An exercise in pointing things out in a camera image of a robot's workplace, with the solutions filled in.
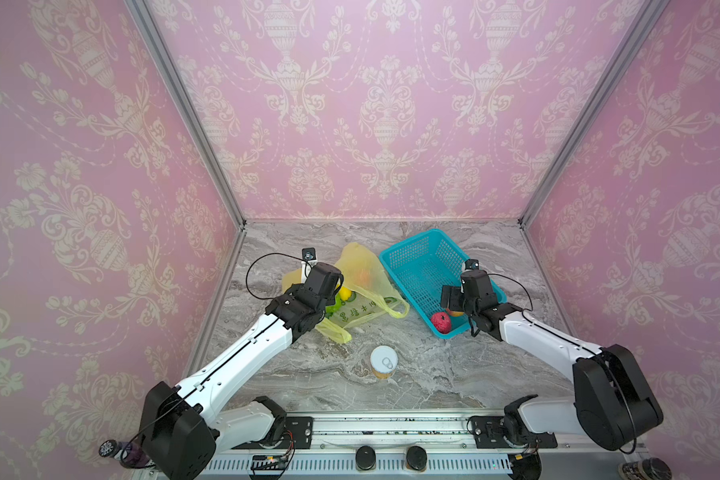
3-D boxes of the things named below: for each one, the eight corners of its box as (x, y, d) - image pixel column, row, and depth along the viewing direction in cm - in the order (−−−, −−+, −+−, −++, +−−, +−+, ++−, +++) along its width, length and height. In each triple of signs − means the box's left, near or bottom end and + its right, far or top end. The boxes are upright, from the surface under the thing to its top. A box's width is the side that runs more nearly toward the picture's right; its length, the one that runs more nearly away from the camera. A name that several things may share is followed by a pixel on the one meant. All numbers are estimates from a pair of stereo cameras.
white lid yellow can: (370, 379, 84) (370, 372, 80) (370, 353, 89) (370, 345, 85) (397, 379, 84) (399, 372, 80) (396, 353, 89) (397, 345, 85)
